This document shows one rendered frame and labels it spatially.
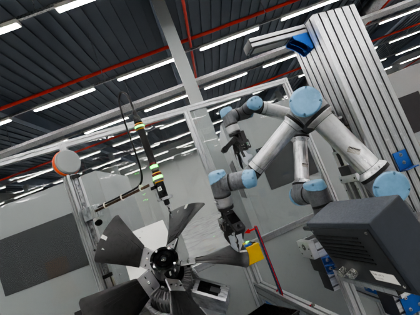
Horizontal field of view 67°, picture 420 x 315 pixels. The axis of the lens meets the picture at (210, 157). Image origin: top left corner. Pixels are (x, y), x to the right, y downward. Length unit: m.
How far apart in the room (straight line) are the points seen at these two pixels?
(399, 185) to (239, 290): 1.37
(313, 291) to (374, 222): 1.77
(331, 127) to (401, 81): 4.27
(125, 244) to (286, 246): 1.25
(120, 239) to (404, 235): 1.13
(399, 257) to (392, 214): 0.09
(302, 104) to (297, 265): 1.45
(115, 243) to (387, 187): 1.13
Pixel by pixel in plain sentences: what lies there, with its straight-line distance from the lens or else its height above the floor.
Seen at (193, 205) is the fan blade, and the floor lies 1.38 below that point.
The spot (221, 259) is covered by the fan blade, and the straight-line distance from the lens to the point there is 1.38.
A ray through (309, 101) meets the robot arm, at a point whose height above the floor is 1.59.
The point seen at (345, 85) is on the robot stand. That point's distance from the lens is 1.63.
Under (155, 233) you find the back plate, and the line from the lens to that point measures 1.81.
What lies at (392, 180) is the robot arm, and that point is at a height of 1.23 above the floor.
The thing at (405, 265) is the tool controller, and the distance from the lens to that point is 0.82.
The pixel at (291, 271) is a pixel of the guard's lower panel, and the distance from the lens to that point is 2.41.
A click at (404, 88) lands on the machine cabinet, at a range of 5.46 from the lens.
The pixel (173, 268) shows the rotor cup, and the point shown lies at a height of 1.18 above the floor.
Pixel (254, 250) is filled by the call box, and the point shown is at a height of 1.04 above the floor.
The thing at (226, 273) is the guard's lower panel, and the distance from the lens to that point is 2.23.
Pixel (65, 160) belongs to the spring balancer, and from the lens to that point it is 2.04.
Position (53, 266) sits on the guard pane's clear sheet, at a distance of 2.19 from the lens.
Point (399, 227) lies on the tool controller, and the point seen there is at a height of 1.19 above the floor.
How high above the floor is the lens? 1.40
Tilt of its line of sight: 6 degrees up
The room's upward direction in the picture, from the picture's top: 21 degrees counter-clockwise
